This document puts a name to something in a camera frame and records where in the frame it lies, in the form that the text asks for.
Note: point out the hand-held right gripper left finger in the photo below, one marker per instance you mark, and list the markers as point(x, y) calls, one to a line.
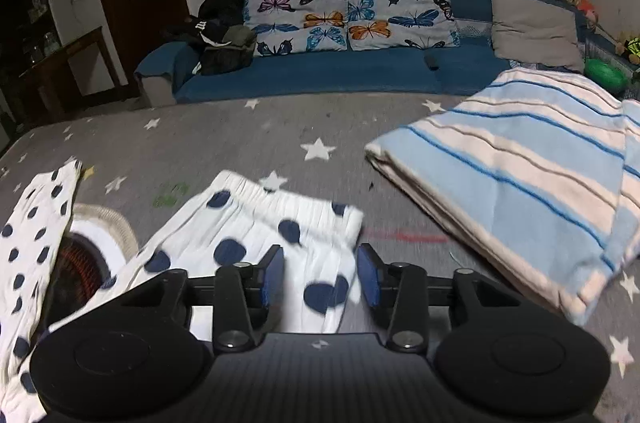
point(271, 278)

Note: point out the olive grey garment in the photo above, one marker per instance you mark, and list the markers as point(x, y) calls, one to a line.
point(232, 48)

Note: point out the grey star printed tablecloth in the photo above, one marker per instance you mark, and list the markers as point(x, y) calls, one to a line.
point(200, 138)

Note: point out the black cap with white logo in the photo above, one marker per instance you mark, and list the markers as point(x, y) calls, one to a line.
point(207, 28)

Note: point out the dark wooden display cabinet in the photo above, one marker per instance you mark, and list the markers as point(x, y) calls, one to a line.
point(25, 18)

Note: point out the blue white striped blanket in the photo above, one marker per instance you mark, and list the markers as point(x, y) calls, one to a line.
point(500, 163)

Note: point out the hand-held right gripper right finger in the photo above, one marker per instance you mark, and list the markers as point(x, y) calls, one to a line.
point(369, 278)

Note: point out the white navy polka dot pants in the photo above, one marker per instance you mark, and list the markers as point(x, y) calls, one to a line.
point(250, 223)

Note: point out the dark wooden side table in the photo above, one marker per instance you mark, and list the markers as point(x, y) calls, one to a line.
point(70, 68)

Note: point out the yellow green black toy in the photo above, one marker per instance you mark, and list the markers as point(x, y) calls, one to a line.
point(631, 48)

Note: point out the black jacket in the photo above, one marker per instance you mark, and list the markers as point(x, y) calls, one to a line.
point(222, 0)

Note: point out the grey pillow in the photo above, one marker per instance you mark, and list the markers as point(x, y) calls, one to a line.
point(535, 28)

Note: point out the orange pink plush toy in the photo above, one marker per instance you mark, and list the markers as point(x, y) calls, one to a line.
point(585, 5)

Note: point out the round black induction heater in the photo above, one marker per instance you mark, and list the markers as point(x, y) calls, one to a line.
point(75, 263)

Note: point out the butterfly pillow with pink butterfly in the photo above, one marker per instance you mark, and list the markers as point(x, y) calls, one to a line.
point(300, 23)

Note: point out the green ball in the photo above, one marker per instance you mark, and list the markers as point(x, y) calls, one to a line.
point(605, 74)

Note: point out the blue sofa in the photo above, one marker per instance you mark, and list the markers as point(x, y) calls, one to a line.
point(350, 70)

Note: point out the butterfly pillow with large dark butterfly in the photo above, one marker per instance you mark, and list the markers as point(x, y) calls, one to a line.
point(400, 13)

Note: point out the black remote control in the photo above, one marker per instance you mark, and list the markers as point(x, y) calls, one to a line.
point(431, 61)

